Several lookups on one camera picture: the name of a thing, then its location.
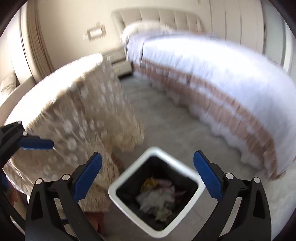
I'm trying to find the white plastic bag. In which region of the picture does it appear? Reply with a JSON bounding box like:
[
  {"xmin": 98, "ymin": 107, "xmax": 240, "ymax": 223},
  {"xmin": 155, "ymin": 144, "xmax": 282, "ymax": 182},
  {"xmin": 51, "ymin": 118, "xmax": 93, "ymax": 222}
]
[{"xmin": 136, "ymin": 186, "xmax": 175, "ymax": 213}]

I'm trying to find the white black trash bin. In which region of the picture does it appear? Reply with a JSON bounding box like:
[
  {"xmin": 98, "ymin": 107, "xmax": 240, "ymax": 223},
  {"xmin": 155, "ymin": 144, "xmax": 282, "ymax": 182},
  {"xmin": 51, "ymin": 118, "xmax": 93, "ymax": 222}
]
[{"xmin": 108, "ymin": 147, "xmax": 205, "ymax": 238}]

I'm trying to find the beige window seat cushion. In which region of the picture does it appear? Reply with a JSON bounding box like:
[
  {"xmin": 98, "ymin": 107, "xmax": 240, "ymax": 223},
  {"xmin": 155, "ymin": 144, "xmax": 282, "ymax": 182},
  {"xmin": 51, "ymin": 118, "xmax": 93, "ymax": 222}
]
[{"xmin": 0, "ymin": 77, "xmax": 36, "ymax": 126}]

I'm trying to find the beige throw pillow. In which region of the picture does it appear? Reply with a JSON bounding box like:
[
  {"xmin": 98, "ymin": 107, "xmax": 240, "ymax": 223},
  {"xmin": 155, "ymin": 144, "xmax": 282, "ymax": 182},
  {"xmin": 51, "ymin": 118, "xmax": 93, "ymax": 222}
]
[{"xmin": 1, "ymin": 71, "xmax": 19, "ymax": 100}]

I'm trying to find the yellow crumpled wrapper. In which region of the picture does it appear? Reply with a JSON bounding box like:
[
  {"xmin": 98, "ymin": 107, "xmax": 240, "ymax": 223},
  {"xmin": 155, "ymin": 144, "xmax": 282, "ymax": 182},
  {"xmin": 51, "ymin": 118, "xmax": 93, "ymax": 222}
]
[{"xmin": 141, "ymin": 178, "xmax": 159, "ymax": 192}]

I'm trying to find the bed with lilac cover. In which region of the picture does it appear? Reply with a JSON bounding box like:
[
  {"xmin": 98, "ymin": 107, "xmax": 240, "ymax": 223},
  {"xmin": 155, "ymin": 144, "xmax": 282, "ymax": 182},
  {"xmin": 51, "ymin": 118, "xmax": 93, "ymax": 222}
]
[{"xmin": 124, "ymin": 29, "xmax": 295, "ymax": 179}]

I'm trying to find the beige bedside table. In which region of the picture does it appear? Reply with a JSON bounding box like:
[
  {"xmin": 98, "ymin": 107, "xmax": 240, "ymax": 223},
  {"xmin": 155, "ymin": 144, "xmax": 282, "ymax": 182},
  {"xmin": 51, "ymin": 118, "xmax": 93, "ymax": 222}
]
[{"xmin": 101, "ymin": 46, "xmax": 132, "ymax": 77}]

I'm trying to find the beige tufted headboard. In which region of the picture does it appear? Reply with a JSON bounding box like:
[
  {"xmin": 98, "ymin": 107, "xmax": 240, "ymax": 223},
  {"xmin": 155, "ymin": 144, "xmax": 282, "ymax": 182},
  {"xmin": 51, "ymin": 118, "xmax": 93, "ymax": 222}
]
[{"xmin": 111, "ymin": 8, "xmax": 205, "ymax": 35}]

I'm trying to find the white wardrobe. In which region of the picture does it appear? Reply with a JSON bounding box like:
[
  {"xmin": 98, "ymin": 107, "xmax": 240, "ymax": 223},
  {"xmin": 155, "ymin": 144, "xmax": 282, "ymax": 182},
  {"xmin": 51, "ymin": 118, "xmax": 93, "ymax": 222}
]
[{"xmin": 196, "ymin": 0, "xmax": 264, "ymax": 53}]

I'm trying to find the white pillow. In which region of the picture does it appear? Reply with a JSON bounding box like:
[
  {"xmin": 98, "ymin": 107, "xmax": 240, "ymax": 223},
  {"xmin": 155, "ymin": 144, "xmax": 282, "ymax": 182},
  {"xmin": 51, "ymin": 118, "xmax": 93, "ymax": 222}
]
[{"xmin": 121, "ymin": 20, "xmax": 176, "ymax": 43}]

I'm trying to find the framed wall switch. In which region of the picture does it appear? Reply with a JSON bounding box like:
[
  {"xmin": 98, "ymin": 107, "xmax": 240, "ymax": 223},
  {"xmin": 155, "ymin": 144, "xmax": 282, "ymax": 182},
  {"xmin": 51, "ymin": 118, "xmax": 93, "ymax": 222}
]
[{"xmin": 86, "ymin": 23, "xmax": 106, "ymax": 41}]

